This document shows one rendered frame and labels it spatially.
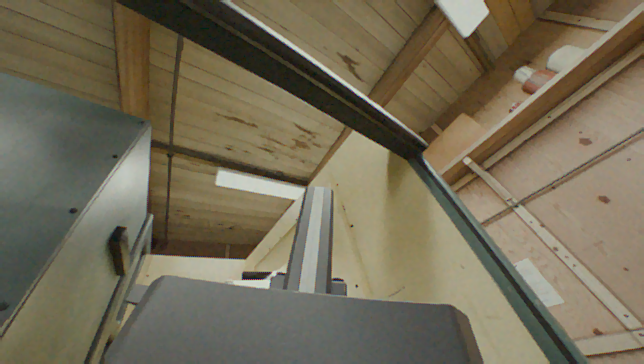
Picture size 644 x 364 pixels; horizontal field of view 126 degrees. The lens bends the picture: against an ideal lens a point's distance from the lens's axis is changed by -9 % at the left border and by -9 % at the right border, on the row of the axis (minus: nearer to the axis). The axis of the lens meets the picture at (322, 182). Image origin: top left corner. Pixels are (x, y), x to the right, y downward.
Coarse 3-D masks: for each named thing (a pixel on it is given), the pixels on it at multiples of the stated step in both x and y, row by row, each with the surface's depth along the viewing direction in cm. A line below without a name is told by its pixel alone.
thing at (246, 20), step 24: (192, 0) 25; (216, 0) 23; (240, 24) 28; (264, 48) 28; (288, 48) 28; (312, 72) 35; (336, 96) 36; (360, 96) 37; (384, 120) 46; (408, 144) 49
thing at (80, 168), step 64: (0, 128) 38; (64, 128) 46; (128, 128) 58; (0, 192) 33; (64, 192) 39; (128, 192) 62; (0, 256) 28; (64, 256) 35; (128, 256) 71; (64, 320) 40
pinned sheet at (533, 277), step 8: (520, 264) 130; (528, 264) 127; (520, 272) 129; (528, 272) 126; (536, 272) 123; (528, 280) 125; (536, 280) 122; (544, 280) 118; (536, 288) 121; (544, 288) 118; (552, 288) 115; (544, 296) 117; (552, 296) 114; (544, 304) 116; (552, 304) 113
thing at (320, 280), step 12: (324, 192) 11; (324, 204) 10; (324, 216) 9; (324, 228) 9; (324, 240) 8; (312, 252) 8; (324, 252) 8; (312, 264) 7; (324, 264) 7; (312, 276) 7; (324, 276) 7; (312, 288) 7; (324, 288) 7; (336, 288) 7
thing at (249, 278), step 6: (246, 276) 96; (252, 276) 98; (258, 276) 99; (264, 276) 101; (270, 276) 103; (228, 282) 88; (234, 282) 90; (240, 282) 92; (246, 282) 93; (252, 282) 95; (258, 282) 96; (264, 282) 98
